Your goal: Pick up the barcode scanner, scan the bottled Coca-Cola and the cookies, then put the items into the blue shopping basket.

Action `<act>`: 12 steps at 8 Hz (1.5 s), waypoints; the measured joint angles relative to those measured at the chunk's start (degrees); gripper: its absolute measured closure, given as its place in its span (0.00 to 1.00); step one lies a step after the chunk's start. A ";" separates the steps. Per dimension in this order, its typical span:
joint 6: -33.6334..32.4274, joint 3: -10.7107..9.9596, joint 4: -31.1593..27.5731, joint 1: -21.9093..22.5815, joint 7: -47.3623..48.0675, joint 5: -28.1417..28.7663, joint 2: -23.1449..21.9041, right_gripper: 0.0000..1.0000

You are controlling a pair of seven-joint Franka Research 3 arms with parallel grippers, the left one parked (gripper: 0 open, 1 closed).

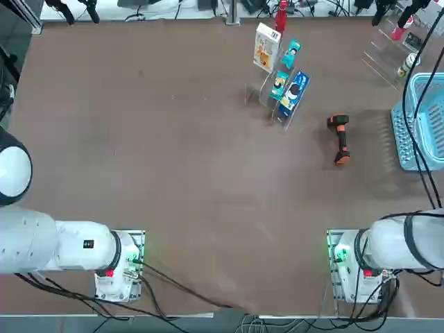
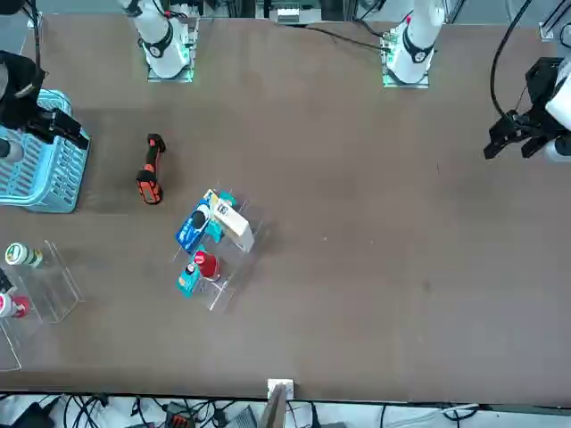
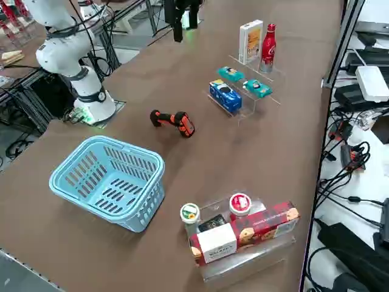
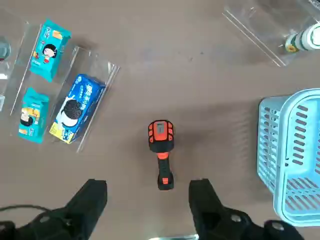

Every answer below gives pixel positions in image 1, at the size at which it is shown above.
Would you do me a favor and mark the red Coca-Cola bottle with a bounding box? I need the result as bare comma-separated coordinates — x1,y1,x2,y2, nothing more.
273,0,289,35

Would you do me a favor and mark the white orange cookie box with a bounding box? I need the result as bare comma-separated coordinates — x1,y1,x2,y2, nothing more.
252,22,282,74

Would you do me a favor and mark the black orange barcode scanner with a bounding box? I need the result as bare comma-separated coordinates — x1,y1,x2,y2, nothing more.
325,114,351,169

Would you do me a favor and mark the blue plastic shopping basket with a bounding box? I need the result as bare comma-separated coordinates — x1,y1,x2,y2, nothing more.
390,72,444,173

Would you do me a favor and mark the red-lid cup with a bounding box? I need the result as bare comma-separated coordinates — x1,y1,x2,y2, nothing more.
391,15,414,42

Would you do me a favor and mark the small black box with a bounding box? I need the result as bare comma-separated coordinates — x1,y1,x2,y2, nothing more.
403,31,423,49

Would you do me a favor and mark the clear acrylic tiered shelf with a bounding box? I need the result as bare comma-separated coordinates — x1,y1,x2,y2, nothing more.
244,20,312,133
360,15,444,92

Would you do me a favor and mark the green-lid white cup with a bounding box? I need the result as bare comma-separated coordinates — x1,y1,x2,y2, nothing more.
396,52,422,79

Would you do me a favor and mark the teal snack packet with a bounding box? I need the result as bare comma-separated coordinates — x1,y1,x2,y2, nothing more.
269,70,291,102
280,38,303,69

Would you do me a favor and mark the black tripod stand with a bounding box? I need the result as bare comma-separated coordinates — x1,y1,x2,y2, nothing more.
0,43,22,121

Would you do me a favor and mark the blue Oreo cookie box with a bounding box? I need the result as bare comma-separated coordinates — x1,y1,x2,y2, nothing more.
277,71,311,119

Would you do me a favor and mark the aluminium frame profile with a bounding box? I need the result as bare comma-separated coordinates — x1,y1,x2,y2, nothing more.
10,0,44,35

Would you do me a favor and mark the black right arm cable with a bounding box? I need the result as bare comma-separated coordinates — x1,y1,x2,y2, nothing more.
402,10,444,210

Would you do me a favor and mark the aluminium stand post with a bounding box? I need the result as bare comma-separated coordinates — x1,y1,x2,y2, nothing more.
225,0,243,26

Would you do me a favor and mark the black cable bundle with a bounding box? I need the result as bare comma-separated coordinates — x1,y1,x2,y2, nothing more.
15,272,181,320

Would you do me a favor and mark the black table cable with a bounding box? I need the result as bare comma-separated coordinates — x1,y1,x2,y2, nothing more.
137,259,250,313

